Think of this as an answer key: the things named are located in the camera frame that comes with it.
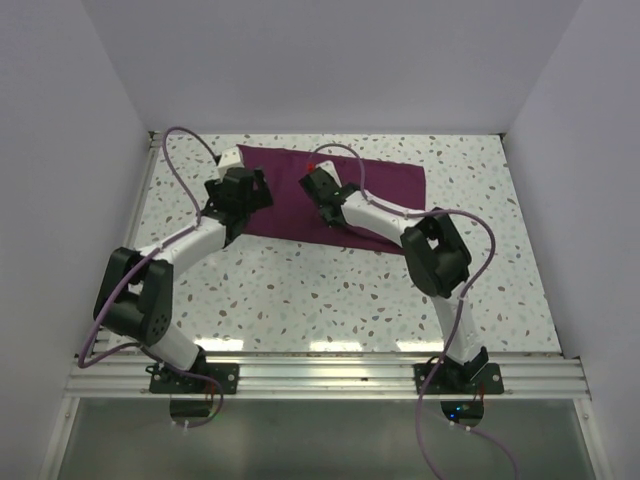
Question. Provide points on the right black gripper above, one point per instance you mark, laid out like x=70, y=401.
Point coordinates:
x=333, y=223

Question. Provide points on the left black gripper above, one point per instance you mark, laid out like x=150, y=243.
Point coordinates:
x=260, y=197

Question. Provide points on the purple surgical kit cloth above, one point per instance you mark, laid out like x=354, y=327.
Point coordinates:
x=294, y=217

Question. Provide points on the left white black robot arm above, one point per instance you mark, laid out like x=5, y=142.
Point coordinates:
x=135, y=299

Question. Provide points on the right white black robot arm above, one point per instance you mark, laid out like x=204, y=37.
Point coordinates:
x=436, y=256

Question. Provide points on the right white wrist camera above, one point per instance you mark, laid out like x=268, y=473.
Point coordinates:
x=328, y=166

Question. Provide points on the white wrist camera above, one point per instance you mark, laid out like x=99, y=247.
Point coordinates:
x=328, y=166
x=230, y=158

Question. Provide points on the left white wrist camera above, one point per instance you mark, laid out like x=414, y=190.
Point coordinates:
x=230, y=158

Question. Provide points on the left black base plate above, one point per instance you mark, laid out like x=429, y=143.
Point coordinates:
x=209, y=378

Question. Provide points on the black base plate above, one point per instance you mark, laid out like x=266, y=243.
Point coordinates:
x=209, y=378
x=479, y=376

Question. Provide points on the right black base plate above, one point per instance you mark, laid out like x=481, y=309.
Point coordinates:
x=479, y=376

